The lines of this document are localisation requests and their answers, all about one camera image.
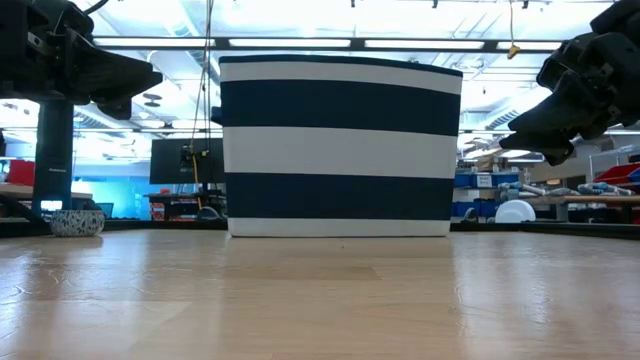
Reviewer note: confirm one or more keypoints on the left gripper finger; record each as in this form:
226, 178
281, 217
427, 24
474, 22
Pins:
117, 111
115, 80

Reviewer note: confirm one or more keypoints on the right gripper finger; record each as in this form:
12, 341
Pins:
545, 144
565, 112

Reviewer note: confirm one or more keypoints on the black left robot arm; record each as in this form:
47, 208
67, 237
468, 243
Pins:
52, 150

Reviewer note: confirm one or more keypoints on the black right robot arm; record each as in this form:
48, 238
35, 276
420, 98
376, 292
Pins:
625, 12

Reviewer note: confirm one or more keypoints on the blue storage bin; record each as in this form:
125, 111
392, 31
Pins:
495, 180
475, 209

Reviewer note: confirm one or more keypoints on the wooden workbench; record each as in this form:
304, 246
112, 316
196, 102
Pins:
590, 199

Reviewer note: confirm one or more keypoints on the black monitor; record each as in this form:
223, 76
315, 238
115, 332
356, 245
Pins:
170, 160

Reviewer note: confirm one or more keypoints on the white rounded object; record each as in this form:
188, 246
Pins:
515, 212

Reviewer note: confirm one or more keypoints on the red storage bin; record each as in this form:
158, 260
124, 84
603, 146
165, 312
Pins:
620, 174
21, 172

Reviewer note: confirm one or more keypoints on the small speckled ceramic bowl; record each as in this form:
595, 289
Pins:
77, 223

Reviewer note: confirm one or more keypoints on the navy white striped fabric bin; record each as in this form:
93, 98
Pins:
340, 150

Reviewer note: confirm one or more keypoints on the black overhead frame bar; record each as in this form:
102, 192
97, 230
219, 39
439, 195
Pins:
350, 44

